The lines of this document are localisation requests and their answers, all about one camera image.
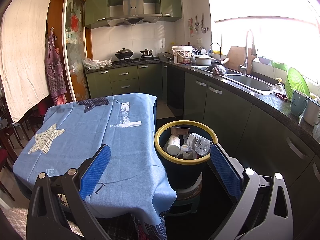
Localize white pill bottle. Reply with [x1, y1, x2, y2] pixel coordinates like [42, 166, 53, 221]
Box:
[167, 134, 181, 156]

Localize white enamel basin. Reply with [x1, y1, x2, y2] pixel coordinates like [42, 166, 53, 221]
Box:
[194, 55, 212, 66]

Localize yellow rimmed trash bin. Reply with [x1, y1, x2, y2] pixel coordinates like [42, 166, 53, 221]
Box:
[155, 120, 218, 190]

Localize black wok with lid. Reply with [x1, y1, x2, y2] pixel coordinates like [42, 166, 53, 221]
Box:
[115, 48, 133, 60]

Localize wooden cutting board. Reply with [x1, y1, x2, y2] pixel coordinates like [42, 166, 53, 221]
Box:
[225, 46, 256, 74]

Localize clear plastic water bottle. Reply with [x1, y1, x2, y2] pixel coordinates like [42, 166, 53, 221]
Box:
[183, 133, 213, 157]

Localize blue patterned tablecloth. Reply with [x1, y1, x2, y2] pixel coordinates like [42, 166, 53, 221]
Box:
[13, 93, 176, 226]

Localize white paper towel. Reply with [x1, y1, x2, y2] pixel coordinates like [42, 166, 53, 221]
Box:
[176, 145, 199, 160]

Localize dark green stool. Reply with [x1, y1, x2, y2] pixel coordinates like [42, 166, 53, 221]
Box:
[167, 173, 202, 216]

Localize steel kitchen faucet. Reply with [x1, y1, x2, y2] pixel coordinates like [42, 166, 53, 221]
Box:
[238, 29, 257, 75]

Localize white plastic bucket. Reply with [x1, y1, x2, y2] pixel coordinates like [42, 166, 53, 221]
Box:
[172, 46, 193, 64]

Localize stainless steel sink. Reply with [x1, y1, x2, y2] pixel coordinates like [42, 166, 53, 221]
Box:
[191, 66, 273, 95]

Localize green kitchen base cabinets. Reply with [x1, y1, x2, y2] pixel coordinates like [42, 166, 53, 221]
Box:
[85, 63, 319, 203]

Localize small steel pot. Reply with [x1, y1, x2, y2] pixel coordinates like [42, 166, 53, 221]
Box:
[140, 48, 153, 58]

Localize white hanging cloth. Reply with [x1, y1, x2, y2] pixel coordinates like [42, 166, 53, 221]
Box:
[1, 0, 50, 122]

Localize green plastic colander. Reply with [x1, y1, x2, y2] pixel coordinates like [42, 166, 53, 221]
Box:
[285, 68, 310, 101]

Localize steel range hood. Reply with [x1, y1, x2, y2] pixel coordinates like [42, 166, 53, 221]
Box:
[105, 0, 163, 27]

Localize teal ceramic mug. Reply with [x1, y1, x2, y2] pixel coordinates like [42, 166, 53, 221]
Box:
[290, 89, 308, 117]

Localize white enamel cup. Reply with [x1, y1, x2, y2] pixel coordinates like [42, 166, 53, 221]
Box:
[303, 98, 320, 126]

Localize clear plastic bag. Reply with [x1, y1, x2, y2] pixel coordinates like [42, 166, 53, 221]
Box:
[82, 57, 112, 70]

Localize purple checked apron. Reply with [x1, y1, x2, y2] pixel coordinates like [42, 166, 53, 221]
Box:
[45, 28, 67, 105]

